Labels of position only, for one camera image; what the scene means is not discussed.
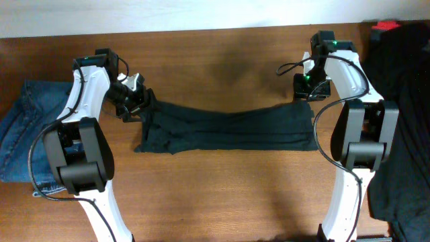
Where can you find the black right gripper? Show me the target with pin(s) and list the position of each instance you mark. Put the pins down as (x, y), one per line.
(301, 91)

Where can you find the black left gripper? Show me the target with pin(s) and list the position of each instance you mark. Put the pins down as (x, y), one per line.
(145, 99)

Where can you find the black t-shirt with white logo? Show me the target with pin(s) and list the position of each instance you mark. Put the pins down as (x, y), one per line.
(174, 129)

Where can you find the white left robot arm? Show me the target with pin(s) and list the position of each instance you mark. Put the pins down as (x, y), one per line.
(78, 153)

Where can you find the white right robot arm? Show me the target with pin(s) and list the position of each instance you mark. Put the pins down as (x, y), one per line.
(362, 137)

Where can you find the pile of black clothes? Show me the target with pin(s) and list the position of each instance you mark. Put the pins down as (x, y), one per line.
(397, 64)

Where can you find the red object at corner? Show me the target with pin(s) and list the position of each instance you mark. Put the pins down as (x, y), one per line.
(385, 26)

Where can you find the folded blue denim jeans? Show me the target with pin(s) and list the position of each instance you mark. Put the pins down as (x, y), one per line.
(40, 103)

